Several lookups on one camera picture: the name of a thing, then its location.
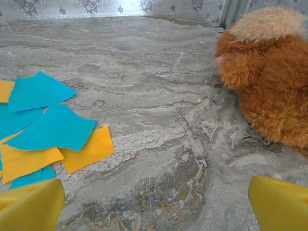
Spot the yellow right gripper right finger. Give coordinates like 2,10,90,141
248,175,308,231

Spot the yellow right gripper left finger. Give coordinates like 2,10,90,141
0,178,65,231

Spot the yellow cloth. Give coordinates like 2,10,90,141
0,131,64,185

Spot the blue paper scrap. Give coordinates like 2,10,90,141
3,103,97,152
7,71,78,113
9,165,56,190
0,103,44,141

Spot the yellow paper scrap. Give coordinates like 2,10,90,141
59,124,115,174
0,79,15,103

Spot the brown monkey plush toy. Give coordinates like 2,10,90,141
214,5,308,156

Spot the aluminium frame post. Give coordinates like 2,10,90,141
218,0,244,33

